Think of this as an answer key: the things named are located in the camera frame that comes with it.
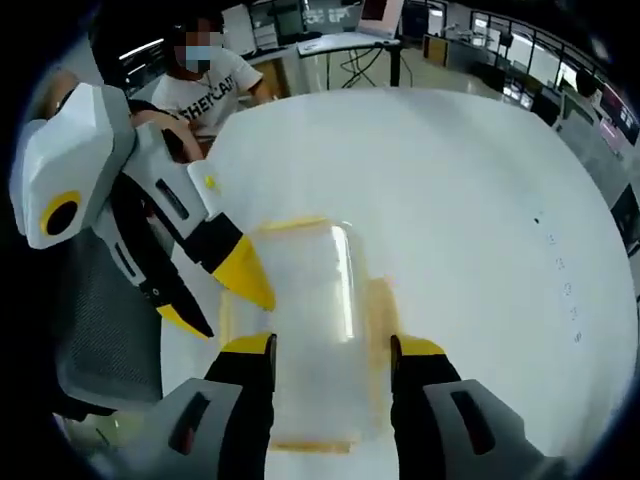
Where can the large display screen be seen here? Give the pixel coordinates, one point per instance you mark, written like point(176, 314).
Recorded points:
point(380, 15)

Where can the white desk with black legs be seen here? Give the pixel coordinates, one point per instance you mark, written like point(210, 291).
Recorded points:
point(340, 45)

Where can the red lit monitor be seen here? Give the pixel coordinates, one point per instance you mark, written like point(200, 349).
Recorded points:
point(617, 112)

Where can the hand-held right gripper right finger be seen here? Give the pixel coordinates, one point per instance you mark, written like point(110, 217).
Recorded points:
point(425, 410)

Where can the clear box with yellow buckles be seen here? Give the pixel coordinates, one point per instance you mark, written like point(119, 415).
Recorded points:
point(310, 310)

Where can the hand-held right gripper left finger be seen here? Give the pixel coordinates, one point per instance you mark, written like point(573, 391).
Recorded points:
point(240, 400)

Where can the white shelf unit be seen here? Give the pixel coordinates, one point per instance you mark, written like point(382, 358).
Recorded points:
point(260, 30)

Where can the small brown cabinet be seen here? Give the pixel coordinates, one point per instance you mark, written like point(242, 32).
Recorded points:
point(436, 50)

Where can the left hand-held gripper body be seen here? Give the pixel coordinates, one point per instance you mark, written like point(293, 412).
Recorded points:
point(75, 150)

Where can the brown wooden cabinet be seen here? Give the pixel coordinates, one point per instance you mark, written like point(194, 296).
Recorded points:
point(275, 80)

